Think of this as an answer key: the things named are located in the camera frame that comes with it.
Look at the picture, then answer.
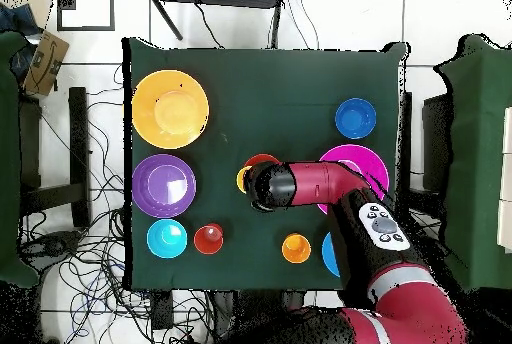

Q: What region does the black stand foot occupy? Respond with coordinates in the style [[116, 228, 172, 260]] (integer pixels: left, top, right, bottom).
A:
[[19, 230, 83, 271]]

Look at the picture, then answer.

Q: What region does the small cyan bowl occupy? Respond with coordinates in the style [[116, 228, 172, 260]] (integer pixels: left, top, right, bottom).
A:
[[146, 218, 188, 260]]

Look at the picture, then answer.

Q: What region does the green covered side table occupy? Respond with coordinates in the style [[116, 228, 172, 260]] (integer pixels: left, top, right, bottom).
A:
[[0, 30, 41, 289], [433, 33, 512, 295]]

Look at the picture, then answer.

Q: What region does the black floor stand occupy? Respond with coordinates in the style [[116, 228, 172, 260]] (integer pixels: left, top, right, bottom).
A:
[[19, 86, 92, 228]]

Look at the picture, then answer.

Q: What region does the medium sky blue bowl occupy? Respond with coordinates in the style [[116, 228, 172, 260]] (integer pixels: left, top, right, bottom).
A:
[[321, 231, 341, 278]]

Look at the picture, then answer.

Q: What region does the black square frame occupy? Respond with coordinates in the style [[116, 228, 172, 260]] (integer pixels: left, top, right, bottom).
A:
[[56, 0, 116, 32]]

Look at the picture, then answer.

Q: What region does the tangle of cables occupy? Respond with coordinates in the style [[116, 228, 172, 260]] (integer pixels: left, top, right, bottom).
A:
[[17, 63, 217, 344]]

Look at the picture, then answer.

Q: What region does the orange cup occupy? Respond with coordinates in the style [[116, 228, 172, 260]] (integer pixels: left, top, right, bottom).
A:
[[281, 232, 312, 264]]

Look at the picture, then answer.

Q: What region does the black power strip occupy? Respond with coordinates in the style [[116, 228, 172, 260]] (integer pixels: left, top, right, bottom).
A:
[[150, 290, 174, 330]]

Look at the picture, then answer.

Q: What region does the dark green tablecloth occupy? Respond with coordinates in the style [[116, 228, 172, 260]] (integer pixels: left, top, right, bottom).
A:
[[121, 36, 409, 293]]

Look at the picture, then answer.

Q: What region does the black box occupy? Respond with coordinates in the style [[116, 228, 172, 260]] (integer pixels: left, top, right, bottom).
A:
[[421, 93, 454, 193]]

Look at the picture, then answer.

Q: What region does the small red bowl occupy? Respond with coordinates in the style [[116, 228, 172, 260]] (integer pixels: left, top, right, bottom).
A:
[[243, 153, 281, 168]]

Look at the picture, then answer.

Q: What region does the large yellow bowl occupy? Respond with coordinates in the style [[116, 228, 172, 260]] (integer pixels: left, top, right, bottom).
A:
[[131, 69, 210, 150]]

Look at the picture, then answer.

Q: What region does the yellow cup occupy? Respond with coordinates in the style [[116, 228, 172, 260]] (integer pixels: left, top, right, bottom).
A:
[[235, 165, 253, 195]]

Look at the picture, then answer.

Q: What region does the red cup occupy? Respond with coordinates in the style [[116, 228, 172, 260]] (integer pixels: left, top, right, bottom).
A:
[[193, 222, 225, 256]]

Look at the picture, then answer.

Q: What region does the purple bowl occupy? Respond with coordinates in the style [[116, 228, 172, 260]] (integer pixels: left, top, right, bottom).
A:
[[131, 153, 198, 219]]

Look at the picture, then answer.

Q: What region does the small dark blue bowl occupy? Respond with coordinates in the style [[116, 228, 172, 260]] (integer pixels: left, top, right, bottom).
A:
[[334, 97, 378, 140]]

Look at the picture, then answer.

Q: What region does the large pink bowl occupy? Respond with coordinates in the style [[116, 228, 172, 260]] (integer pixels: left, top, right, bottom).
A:
[[317, 143, 390, 216]]

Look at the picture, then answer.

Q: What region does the blue cloth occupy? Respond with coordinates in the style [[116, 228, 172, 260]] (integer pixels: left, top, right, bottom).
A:
[[0, 2, 41, 37]]

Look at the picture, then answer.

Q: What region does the cardboard box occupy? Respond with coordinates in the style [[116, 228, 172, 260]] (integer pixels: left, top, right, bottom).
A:
[[22, 30, 70, 97]]

